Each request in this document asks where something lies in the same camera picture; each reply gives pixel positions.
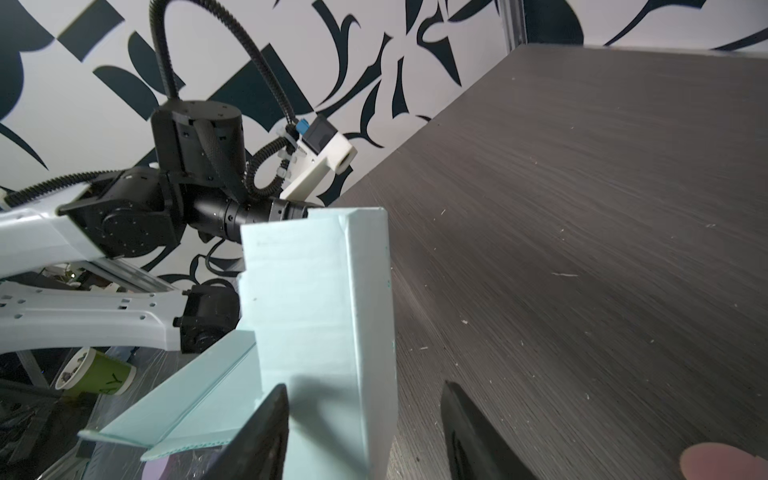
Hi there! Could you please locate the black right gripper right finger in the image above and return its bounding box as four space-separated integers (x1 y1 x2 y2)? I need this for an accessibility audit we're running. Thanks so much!
440 381 536 480

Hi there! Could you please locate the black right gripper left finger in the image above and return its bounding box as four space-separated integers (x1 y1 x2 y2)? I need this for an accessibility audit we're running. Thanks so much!
202 384 290 480

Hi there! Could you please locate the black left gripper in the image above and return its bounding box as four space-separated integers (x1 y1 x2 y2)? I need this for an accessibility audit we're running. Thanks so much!
58 99 312 258

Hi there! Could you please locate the light blue paper box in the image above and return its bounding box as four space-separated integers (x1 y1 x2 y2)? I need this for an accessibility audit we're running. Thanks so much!
81 208 398 479

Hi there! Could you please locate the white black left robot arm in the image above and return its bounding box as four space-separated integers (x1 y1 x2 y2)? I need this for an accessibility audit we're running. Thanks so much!
1 1 311 353

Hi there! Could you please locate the green paper cup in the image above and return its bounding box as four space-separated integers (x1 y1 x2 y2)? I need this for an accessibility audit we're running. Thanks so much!
54 347 137 396

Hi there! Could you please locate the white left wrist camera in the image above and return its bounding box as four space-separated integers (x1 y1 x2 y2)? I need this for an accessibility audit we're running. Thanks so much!
279 114 357 201

